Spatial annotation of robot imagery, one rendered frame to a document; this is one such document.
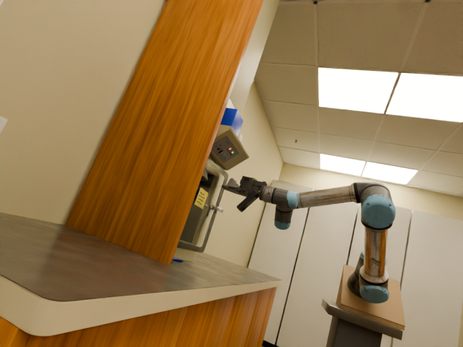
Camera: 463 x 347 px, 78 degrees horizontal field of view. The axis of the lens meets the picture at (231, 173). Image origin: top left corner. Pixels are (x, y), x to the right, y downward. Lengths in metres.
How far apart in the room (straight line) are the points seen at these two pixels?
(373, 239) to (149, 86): 1.14
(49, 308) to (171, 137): 0.84
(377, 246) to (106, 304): 1.09
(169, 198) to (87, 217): 0.36
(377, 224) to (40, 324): 1.09
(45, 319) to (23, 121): 0.85
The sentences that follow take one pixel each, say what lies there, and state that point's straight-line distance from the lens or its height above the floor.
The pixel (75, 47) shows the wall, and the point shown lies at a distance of 1.28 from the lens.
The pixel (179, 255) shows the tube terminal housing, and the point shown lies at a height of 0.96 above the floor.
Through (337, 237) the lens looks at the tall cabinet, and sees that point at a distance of 4.11.
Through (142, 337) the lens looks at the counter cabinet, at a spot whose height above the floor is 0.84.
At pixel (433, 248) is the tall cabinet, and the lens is 4.29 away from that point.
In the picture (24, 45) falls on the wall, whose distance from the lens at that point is 1.18.
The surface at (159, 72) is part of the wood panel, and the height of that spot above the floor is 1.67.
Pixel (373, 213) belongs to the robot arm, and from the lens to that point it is 1.22.
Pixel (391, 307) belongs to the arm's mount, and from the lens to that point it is 1.73.
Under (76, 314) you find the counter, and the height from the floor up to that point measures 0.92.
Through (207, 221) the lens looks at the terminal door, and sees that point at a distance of 1.33.
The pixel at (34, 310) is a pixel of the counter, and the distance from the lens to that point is 0.43.
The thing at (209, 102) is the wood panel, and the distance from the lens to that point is 1.15.
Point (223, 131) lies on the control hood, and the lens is 1.16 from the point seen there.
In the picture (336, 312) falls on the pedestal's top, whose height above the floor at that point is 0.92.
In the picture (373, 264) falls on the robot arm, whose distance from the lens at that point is 1.40.
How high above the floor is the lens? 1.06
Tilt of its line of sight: 14 degrees up
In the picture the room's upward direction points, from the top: 18 degrees clockwise
